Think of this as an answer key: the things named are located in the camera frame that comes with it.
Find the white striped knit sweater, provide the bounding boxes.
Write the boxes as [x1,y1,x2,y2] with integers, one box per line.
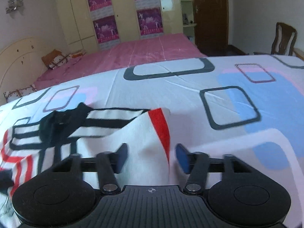
[0,102,172,228]

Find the patterned white blue bedsheet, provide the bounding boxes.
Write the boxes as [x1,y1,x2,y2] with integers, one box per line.
[1,56,303,227]

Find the orange brown pillow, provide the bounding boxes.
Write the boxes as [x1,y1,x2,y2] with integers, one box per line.
[41,49,67,70]

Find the pink bed cover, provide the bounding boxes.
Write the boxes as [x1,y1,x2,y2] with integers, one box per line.
[34,33,206,90]

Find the white patterned pillow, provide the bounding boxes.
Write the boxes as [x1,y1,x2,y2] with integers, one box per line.
[4,84,37,103]

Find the cream arched headboard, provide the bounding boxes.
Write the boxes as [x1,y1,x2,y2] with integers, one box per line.
[0,37,54,105]

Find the lower left purple poster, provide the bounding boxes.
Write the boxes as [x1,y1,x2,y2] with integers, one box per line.
[93,15,119,44]

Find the lower right purple poster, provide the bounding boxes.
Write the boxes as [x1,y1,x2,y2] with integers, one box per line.
[137,7,163,36]

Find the cream wardrobe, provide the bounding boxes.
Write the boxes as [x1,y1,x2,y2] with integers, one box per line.
[56,0,183,53]

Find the wooden chair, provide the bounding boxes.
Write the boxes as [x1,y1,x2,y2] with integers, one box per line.
[270,22,297,56]

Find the dark wooden door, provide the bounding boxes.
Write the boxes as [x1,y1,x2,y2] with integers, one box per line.
[193,0,229,55]

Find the corner shelf unit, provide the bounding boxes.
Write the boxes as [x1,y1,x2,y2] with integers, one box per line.
[180,0,197,44]

